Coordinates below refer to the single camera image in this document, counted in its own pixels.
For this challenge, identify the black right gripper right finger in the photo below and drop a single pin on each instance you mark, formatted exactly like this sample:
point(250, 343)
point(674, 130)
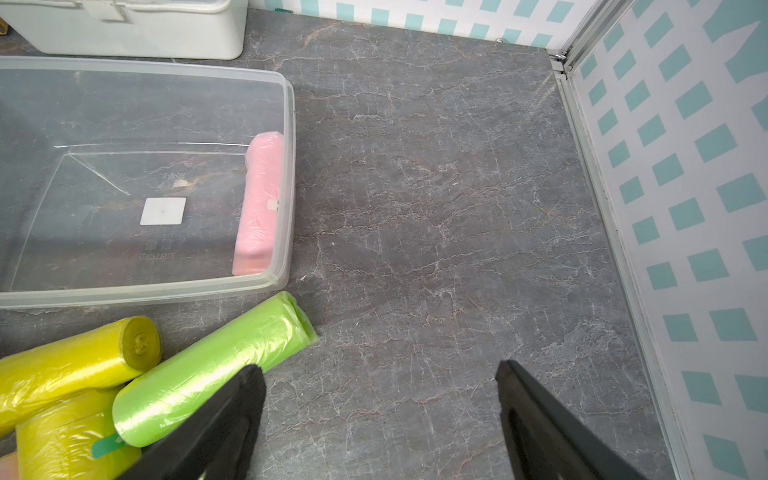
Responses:
point(544, 440)

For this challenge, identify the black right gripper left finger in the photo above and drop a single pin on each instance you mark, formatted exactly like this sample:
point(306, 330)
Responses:
point(215, 442)

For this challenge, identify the light green trash bag roll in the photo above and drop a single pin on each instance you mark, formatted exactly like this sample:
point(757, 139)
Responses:
point(157, 402)

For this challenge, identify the pink trash bag roll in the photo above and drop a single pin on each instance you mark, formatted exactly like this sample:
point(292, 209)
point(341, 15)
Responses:
point(257, 227)

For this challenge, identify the yellow trash bag roll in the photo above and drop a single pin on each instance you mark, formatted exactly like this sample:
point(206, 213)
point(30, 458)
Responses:
point(105, 357)
point(74, 438)

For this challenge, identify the clear plastic storage box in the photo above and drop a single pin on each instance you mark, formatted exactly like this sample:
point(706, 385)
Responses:
point(123, 181)

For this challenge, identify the white plastic tool case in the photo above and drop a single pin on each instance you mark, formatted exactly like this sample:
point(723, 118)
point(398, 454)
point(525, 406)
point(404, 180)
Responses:
point(150, 29)

